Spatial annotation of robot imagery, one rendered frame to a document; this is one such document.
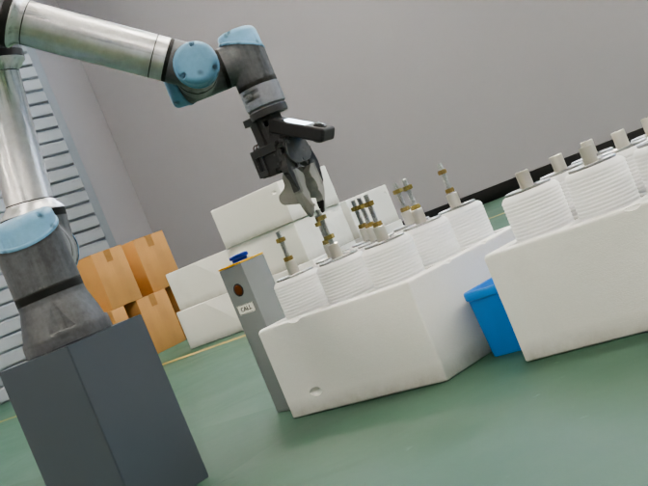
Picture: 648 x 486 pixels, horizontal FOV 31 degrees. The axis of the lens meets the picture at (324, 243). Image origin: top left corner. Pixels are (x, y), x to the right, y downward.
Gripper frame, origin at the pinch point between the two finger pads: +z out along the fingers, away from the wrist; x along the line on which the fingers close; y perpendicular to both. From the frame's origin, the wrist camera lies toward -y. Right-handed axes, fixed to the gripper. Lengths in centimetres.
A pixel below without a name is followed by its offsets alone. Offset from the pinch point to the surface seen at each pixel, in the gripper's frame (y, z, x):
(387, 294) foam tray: -12.5, 18.4, 9.2
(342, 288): -0.9, 15.3, 4.1
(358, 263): -4.0, 12.3, 1.0
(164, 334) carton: 308, 28, -271
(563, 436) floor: -59, 35, 57
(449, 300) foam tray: -18.9, 23.7, 1.3
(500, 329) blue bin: -26.2, 31.0, 1.7
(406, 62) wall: 243, -71, -515
